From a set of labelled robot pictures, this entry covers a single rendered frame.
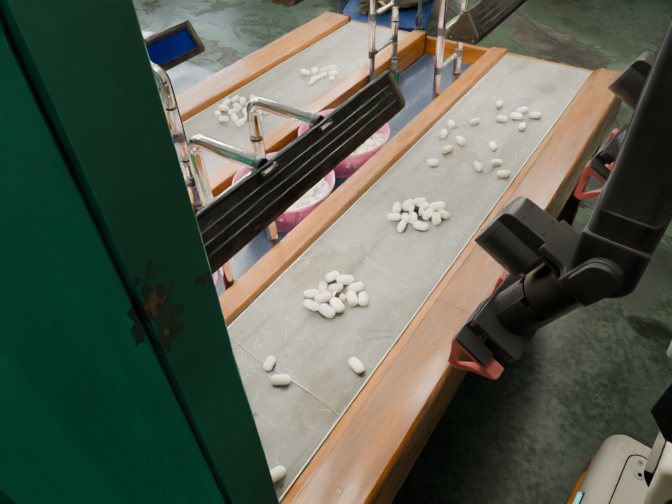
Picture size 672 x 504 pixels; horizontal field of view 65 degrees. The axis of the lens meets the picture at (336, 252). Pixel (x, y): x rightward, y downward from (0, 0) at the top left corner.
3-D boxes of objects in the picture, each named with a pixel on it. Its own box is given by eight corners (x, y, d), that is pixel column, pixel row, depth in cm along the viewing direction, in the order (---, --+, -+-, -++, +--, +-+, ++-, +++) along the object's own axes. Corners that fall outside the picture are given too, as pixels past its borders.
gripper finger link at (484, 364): (423, 356, 66) (462, 332, 59) (452, 321, 70) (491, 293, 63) (463, 395, 66) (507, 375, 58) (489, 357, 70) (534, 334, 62)
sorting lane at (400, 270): (590, 77, 180) (591, 71, 179) (232, 574, 75) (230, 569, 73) (506, 59, 193) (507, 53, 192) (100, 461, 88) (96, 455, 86)
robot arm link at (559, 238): (628, 287, 45) (657, 233, 49) (527, 196, 46) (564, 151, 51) (538, 334, 55) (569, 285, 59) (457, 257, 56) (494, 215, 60)
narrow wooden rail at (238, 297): (502, 76, 197) (508, 47, 190) (113, 477, 92) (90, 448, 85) (488, 73, 200) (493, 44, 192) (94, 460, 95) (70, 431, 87)
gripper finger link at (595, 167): (556, 190, 90) (596, 156, 82) (572, 170, 94) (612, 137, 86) (587, 217, 89) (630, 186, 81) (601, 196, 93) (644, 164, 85)
